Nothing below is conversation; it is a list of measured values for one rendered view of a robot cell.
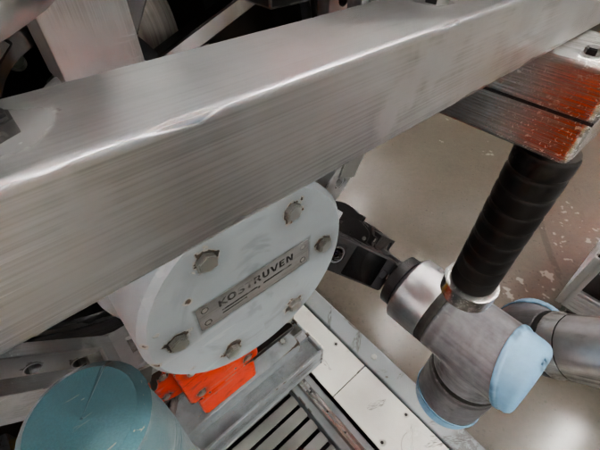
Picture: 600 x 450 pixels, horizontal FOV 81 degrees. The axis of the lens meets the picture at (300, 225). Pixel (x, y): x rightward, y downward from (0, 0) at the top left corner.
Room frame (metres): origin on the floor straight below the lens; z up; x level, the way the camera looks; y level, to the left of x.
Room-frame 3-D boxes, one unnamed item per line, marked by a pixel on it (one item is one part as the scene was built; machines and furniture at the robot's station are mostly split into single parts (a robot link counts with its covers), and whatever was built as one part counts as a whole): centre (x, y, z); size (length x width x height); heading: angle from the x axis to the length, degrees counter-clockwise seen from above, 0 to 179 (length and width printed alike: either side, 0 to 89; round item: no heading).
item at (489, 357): (0.19, -0.21, 0.62); 0.12 x 0.09 x 0.10; 41
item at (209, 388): (0.27, 0.16, 0.48); 0.16 x 0.12 x 0.17; 41
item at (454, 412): (0.19, -0.22, 0.51); 0.12 x 0.09 x 0.12; 121
